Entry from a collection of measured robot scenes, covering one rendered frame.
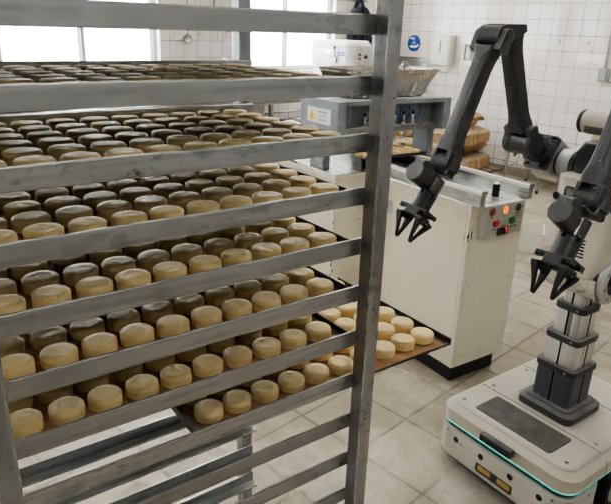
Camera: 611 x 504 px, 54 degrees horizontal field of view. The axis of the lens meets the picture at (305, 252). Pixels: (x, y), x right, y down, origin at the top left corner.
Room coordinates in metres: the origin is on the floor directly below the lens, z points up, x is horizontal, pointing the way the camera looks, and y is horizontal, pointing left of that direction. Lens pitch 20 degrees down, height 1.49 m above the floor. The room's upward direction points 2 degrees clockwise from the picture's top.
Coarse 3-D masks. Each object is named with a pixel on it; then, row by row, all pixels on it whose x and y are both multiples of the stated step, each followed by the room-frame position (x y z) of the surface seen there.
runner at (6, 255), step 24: (336, 192) 0.95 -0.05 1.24; (360, 192) 0.98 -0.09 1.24; (192, 216) 0.80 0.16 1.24; (216, 216) 0.82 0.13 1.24; (240, 216) 0.85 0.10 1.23; (264, 216) 0.87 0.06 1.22; (288, 216) 0.90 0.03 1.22; (24, 240) 0.68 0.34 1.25; (48, 240) 0.69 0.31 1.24; (72, 240) 0.71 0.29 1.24; (96, 240) 0.72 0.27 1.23; (120, 240) 0.74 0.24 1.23; (144, 240) 0.76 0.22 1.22; (0, 264) 0.66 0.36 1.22; (24, 264) 0.67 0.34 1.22
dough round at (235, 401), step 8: (232, 392) 0.92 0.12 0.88; (240, 392) 0.92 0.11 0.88; (224, 400) 0.89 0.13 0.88; (232, 400) 0.89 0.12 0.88; (240, 400) 0.89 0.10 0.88; (248, 400) 0.90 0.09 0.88; (224, 408) 0.89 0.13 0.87; (232, 408) 0.88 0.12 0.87; (240, 408) 0.88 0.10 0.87; (248, 408) 0.89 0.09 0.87
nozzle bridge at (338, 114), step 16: (416, 96) 3.20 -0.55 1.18; (432, 96) 3.23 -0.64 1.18; (304, 112) 3.07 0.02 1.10; (320, 112) 2.95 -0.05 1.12; (336, 112) 2.84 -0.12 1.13; (352, 112) 2.98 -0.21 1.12; (368, 112) 3.03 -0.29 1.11; (416, 112) 3.20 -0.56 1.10; (432, 112) 3.26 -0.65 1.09; (448, 112) 3.21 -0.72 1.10; (320, 128) 2.94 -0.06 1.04; (336, 128) 2.83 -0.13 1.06; (352, 128) 2.92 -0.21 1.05; (368, 128) 2.97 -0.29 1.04; (400, 128) 3.08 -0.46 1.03; (416, 128) 3.14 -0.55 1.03; (432, 128) 3.30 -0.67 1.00; (416, 144) 3.35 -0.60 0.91; (320, 160) 2.93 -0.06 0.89
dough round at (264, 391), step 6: (258, 384) 0.95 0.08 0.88; (264, 384) 0.95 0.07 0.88; (270, 384) 0.95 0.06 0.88; (276, 384) 0.95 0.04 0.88; (252, 390) 0.93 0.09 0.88; (258, 390) 0.93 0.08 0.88; (264, 390) 0.93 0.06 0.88; (270, 390) 0.93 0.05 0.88; (276, 390) 0.93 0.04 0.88; (252, 396) 0.92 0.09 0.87; (258, 396) 0.91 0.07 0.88; (264, 396) 0.91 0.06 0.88; (270, 396) 0.92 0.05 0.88; (276, 396) 0.93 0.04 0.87; (258, 402) 0.92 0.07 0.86; (264, 402) 0.91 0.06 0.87; (270, 402) 0.92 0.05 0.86
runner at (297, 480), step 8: (336, 456) 0.97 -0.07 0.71; (344, 456) 0.98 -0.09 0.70; (320, 464) 0.95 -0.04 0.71; (328, 464) 0.96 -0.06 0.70; (336, 464) 0.97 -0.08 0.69; (344, 464) 0.98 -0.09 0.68; (304, 472) 0.93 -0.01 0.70; (312, 472) 0.94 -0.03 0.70; (320, 472) 0.95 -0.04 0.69; (328, 472) 0.96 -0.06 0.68; (288, 480) 0.90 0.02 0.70; (296, 480) 0.92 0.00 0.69; (304, 480) 0.93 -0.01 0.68; (272, 488) 0.88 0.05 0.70; (280, 488) 0.89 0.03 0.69; (288, 488) 0.90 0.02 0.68; (248, 496) 0.86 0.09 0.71; (256, 496) 0.86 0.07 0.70; (264, 496) 0.87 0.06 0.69; (272, 496) 0.88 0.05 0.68
